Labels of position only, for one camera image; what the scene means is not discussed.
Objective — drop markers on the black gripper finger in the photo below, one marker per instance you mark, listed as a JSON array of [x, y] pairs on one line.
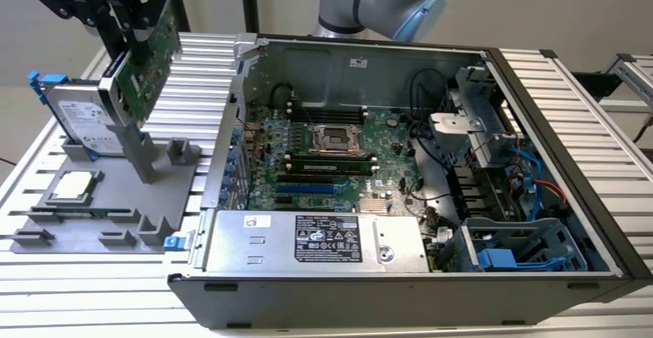
[[161, 1], [118, 36]]

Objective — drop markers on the green graphics card black cooler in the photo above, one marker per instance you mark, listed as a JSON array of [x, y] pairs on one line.
[[149, 85]]

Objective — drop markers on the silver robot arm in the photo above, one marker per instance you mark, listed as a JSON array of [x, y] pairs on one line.
[[348, 5]]

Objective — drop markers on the black metal stand pole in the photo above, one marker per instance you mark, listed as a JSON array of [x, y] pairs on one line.
[[182, 20], [250, 1]]

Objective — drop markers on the hard disk in blue carrier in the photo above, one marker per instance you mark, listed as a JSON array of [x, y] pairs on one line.
[[71, 116]]

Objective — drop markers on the silver CPU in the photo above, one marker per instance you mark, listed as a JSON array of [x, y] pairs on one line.
[[74, 185]]

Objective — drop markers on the grey plastic parts rack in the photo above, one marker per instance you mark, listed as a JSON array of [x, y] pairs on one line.
[[118, 200]]

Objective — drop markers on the CPU socket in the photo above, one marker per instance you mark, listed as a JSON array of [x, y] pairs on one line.
[[334, 139]]

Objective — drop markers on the green RAM stick with label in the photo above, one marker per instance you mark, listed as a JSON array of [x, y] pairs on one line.
[[321, 167]]

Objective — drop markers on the blue expansion slot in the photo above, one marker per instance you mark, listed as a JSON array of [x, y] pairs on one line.
[[306, 189]]

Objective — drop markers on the round coin cell battery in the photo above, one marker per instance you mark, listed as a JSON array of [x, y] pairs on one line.
[[392, 121]]

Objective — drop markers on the blue plastic case latch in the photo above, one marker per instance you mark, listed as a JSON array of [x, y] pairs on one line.
[[173, 243]]

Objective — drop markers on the green motherboard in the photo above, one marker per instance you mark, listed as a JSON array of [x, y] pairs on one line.
[[393, 162]]

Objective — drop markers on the grey power supply unit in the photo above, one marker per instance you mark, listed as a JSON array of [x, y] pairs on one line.
[[275, 250]]

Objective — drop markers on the grey metal optical drive bay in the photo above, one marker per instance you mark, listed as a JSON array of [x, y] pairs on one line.
[[472, 82]]

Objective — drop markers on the small silver heatsink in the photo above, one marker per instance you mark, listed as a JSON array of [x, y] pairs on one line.
[[374, 206]]

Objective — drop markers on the open grey PC case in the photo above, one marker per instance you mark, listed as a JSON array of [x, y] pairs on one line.
[[357, 299]]

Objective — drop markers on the grey metal disk bay cage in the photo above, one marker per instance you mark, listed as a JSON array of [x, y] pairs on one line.
[[510, 227]]

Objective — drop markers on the empty blue disk carrier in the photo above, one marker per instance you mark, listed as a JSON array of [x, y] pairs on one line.
[[497, 259]]

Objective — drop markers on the slatted aluminium side table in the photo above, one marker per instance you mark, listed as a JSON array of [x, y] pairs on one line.
[[635, 72]]

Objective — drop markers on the silver metal bracket with hole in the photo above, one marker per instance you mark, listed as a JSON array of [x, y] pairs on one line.
[[454, 124]]

